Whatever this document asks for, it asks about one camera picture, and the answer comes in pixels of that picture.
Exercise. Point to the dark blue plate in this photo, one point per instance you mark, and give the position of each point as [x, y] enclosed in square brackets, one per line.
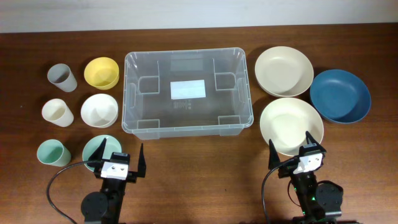
[340, 96]

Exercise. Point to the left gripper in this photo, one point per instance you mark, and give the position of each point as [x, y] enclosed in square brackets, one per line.
[132, 175]

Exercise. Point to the yellow plastic bowl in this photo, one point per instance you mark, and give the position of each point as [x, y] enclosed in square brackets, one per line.
[102, 73]

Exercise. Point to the clear plastic storage container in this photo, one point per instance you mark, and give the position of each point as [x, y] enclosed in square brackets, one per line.
[169, 94]

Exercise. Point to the white plastic bowl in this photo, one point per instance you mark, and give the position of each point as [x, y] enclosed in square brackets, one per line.
[99, 111]

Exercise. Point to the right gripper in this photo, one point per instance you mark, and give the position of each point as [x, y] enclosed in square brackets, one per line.
[273, 158]

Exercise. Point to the mint green plastic bowl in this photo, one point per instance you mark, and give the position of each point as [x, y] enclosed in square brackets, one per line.
[112, 145]

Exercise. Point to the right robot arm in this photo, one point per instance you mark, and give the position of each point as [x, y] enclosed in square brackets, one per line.
[320, 201]

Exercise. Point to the cream plastic cup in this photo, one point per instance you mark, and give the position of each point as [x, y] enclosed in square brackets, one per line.
[57, 112]

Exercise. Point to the beige plate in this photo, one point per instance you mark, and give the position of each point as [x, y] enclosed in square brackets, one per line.
[284, 71]

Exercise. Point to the cream plate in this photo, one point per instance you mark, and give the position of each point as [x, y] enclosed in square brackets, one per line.
[286, 120]

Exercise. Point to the mint green plastic cup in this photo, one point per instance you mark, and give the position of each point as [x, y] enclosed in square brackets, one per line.
[52, 152]

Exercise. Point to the grey plastic cup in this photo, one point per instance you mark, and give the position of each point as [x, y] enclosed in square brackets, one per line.
[62, 77]

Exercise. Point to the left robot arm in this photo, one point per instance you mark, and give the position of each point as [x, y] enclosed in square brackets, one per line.
[105, 205]

